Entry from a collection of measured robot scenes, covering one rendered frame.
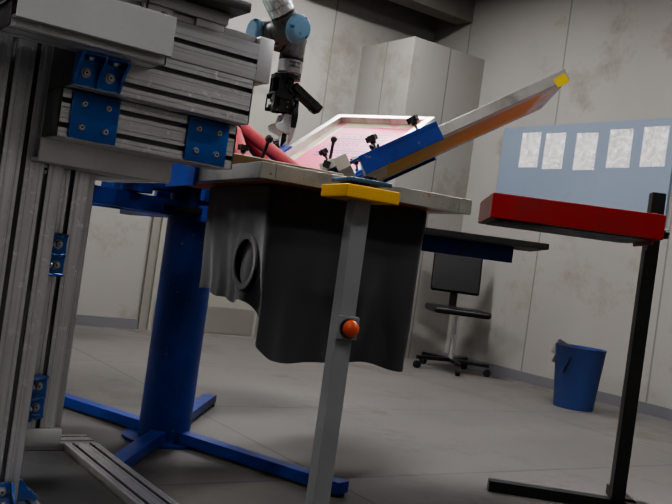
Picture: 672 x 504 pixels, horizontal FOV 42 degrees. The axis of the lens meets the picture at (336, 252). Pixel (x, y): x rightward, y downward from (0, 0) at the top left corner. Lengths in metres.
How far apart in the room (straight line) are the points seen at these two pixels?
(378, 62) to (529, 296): 2.51
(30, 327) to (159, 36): 0.64
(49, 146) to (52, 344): 0.42
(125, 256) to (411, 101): 2.75
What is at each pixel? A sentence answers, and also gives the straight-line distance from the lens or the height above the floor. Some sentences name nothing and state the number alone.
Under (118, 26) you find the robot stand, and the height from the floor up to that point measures 1.13.
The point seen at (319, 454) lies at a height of 0.37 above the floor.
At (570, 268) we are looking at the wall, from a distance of 7.09.
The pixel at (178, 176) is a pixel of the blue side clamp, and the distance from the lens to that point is 2.58.
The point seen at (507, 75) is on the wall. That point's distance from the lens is 7.98.
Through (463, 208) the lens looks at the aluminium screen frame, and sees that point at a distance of 2.23.
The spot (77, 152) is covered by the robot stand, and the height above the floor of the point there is 0.93.
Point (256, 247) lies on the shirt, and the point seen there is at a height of 0.79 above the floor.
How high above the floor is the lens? 0.80
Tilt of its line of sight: level
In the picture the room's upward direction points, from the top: 8 degrees clockwise
